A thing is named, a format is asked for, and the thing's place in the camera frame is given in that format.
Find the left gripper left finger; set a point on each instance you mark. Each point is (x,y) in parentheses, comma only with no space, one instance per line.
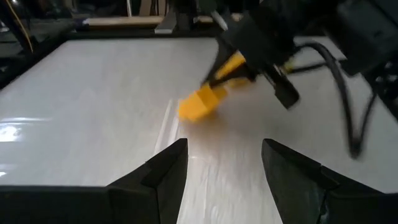
(140,196)

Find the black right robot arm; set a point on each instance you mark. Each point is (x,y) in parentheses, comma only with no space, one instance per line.
(363,31)

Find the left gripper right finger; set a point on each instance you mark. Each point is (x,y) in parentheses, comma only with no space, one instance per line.
(304,193)

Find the light grey mounting plate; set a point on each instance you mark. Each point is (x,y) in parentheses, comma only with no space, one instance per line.
(166,25)

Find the yellow two-stud block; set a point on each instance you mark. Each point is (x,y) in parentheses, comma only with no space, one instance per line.
(199,104)
(231,63)

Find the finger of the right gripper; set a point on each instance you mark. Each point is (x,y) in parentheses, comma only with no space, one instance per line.
(286,93)
(216,60)

